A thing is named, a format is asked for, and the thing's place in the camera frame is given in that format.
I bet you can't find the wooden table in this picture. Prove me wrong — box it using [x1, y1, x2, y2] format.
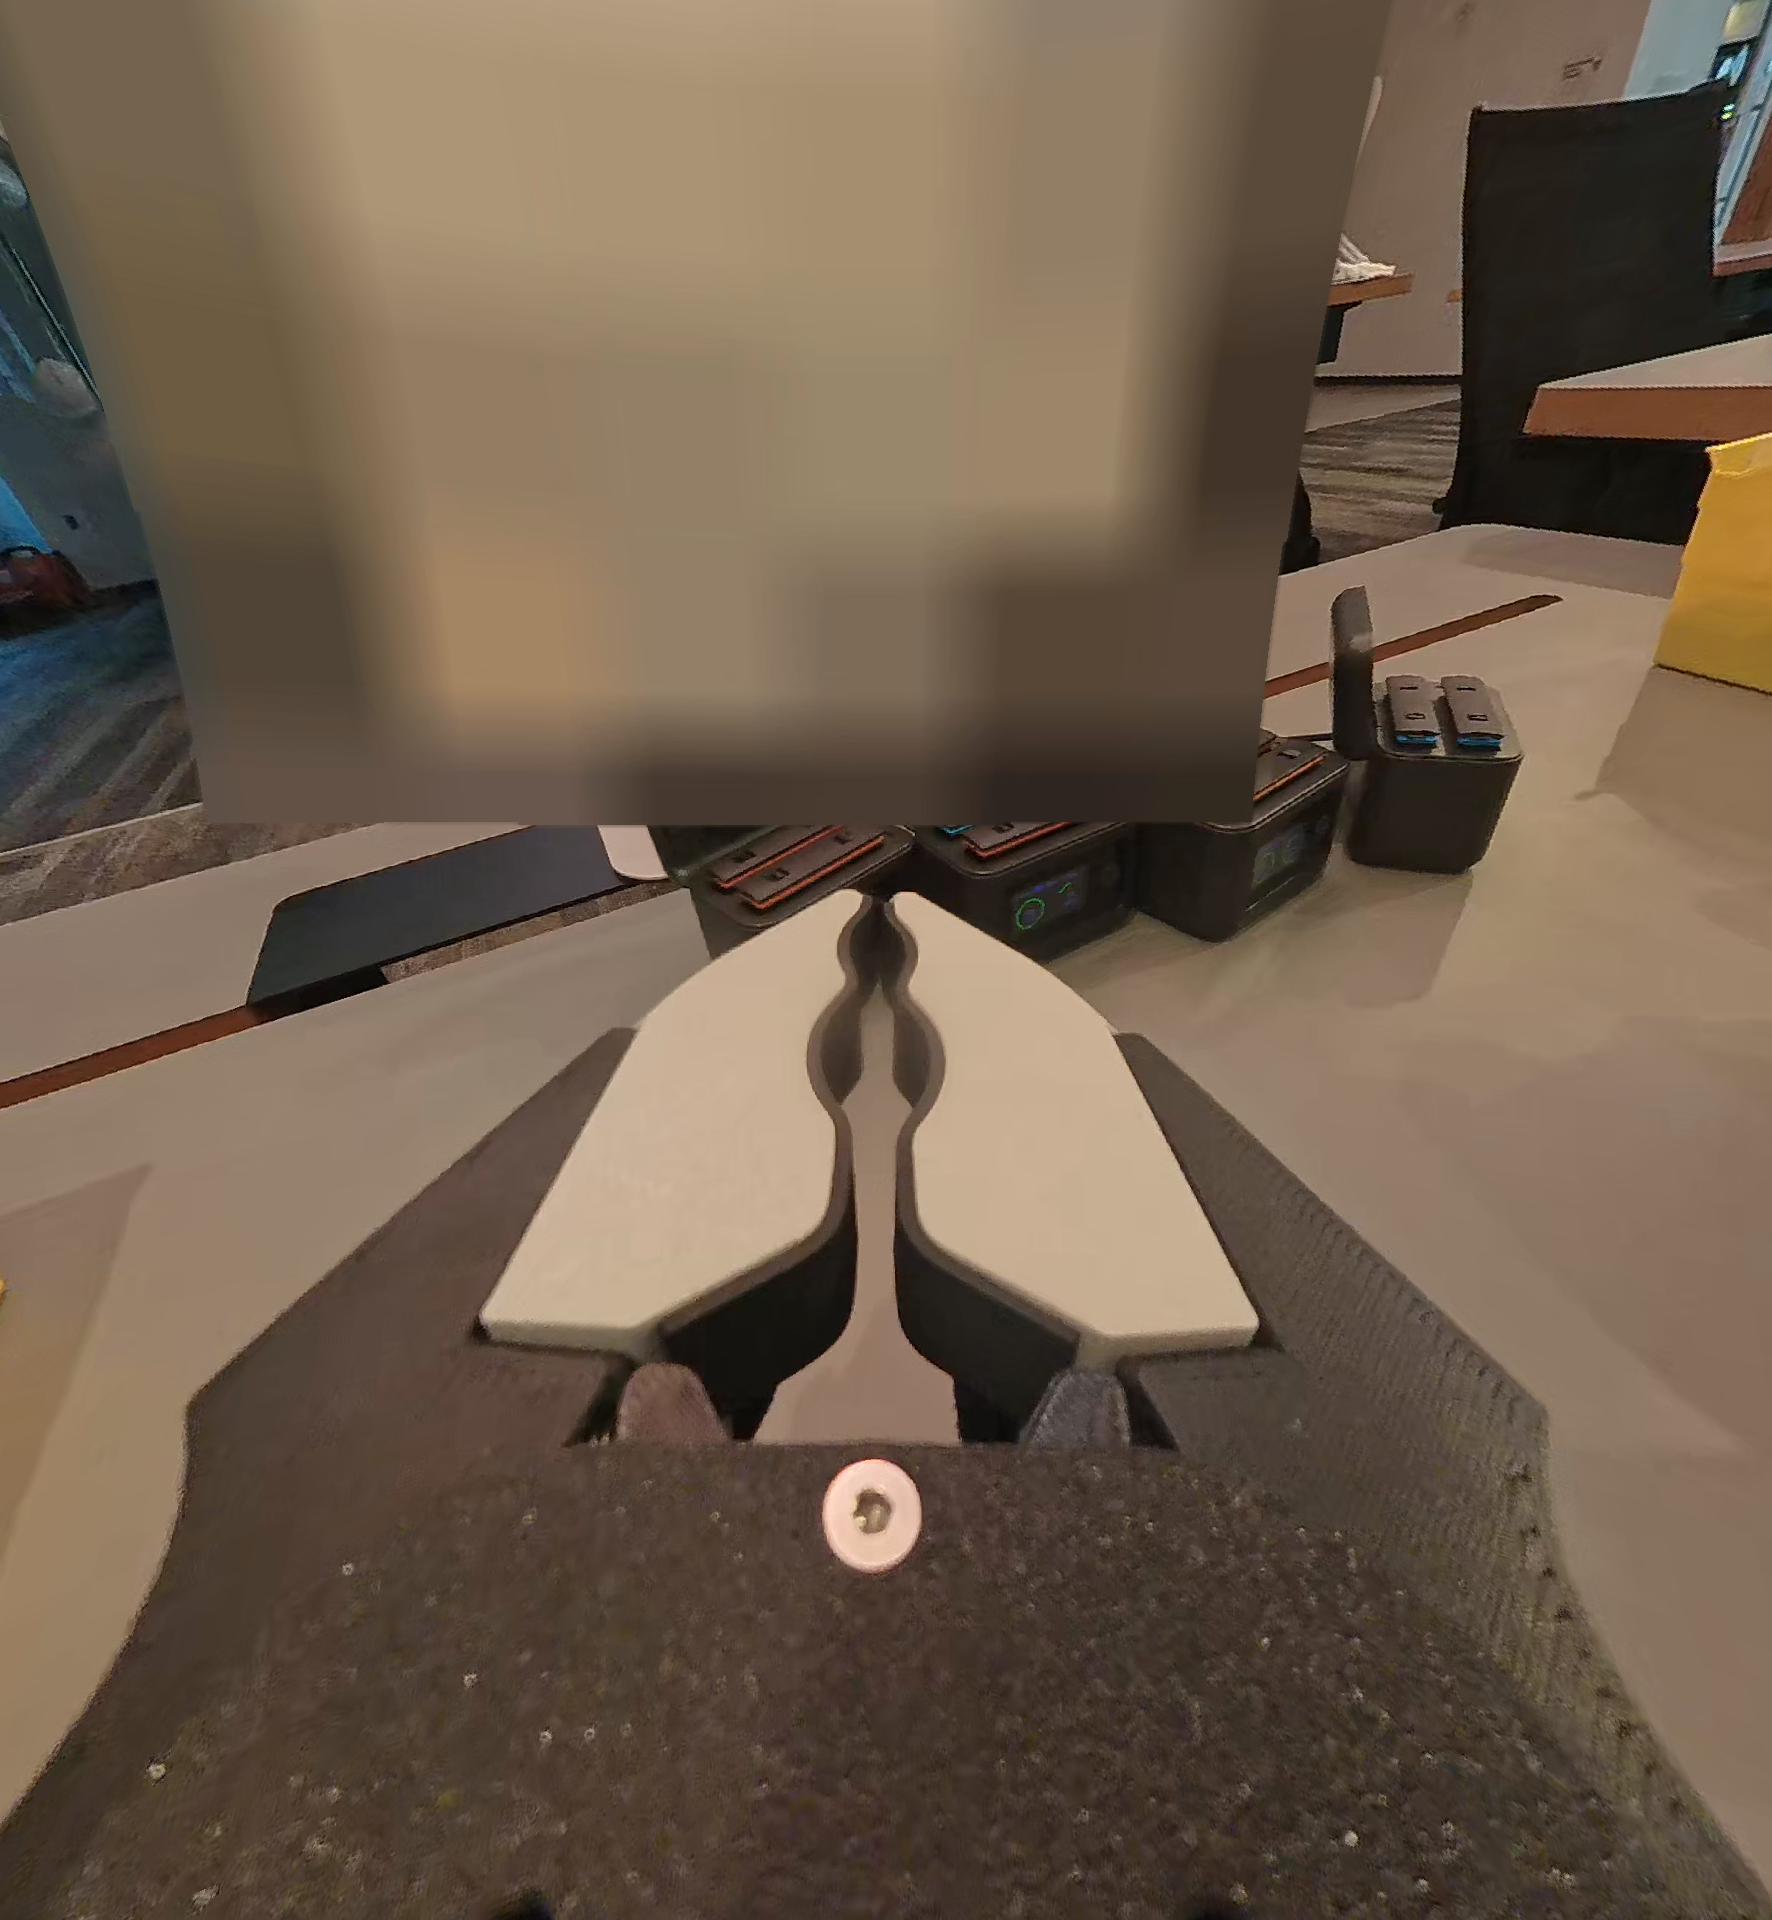
[1524, 317, 1772, 453]

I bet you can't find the red-edged black battery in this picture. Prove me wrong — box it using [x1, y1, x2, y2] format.
[948, 811, 1098, 863]
[707, 822, 913, 910]

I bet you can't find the black battery charger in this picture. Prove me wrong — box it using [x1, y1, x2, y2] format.
[918, 811, 1144, 961]
[1331, 586, 1528, 876]
[1136, 731, 1356, 945]
[686, 817, 920, 961]

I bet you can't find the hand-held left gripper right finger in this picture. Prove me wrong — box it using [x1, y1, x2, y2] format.
[887, 891, 1267, 1374]

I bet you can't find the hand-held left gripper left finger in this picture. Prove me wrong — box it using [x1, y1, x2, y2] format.
[480, 891, 888, 1360]

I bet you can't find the black office chair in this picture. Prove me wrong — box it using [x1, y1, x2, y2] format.
[1436, 86, 1734, 549]

